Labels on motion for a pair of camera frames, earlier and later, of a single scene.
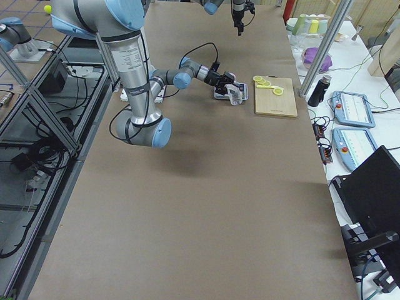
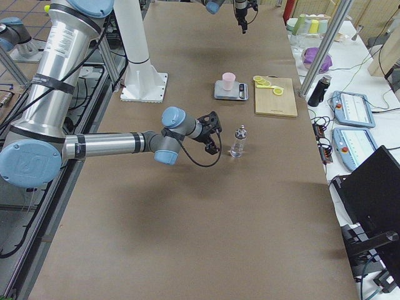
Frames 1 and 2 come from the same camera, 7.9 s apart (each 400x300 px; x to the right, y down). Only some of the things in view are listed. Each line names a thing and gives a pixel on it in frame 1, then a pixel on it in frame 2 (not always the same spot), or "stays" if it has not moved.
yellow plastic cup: [314, 26] stays
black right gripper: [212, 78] -> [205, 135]
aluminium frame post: [340, 14] stays
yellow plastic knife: [272, 87] stays
